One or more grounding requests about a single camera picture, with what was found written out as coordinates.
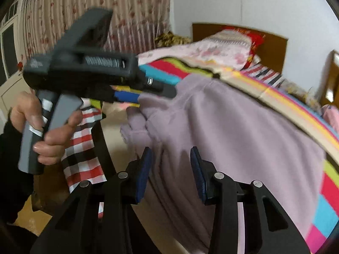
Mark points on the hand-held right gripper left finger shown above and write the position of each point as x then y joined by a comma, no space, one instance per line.
143,174

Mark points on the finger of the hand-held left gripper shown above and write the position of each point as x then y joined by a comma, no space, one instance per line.
127,97
159,86

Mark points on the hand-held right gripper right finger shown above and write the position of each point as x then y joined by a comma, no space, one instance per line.
198,174

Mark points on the purple pants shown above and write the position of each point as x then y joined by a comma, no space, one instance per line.
225,137

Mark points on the person's left forearm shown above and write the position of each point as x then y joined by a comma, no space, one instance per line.
10,169

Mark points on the person's left hand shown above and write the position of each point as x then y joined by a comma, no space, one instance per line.
55,140

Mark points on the leopard patterned blanket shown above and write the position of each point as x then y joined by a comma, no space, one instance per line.
172,39

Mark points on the floral pink folded quilt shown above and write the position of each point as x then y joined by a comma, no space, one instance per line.
212,50

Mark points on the red checkered cloth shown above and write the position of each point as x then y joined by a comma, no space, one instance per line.
79,158

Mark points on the white framed window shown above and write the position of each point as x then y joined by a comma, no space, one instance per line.
8,47

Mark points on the floral striped curtain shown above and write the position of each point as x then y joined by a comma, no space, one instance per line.
132,5

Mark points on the red pillow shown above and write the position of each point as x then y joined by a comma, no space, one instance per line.
255,42

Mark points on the striped bed sheet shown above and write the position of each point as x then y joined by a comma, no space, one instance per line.
264,75

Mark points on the small wooden headboard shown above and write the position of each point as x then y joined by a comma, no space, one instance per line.
275,53

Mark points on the colourful striped mat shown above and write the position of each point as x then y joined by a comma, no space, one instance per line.
327,187

